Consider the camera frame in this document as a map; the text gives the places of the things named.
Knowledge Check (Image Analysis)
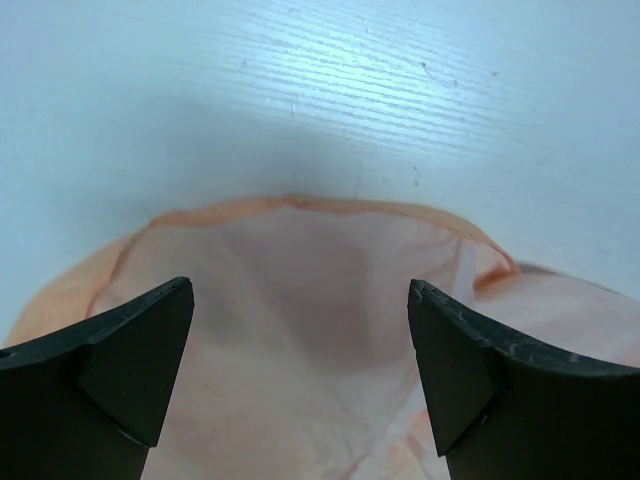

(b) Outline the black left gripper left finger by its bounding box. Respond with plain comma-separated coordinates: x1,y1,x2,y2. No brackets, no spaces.
1,277,194,480

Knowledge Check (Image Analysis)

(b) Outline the orange and teal jacket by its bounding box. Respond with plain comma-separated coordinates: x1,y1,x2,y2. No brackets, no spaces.
8,198,639,479

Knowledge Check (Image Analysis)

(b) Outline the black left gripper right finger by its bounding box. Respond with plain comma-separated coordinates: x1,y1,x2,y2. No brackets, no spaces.
408,280,639,479

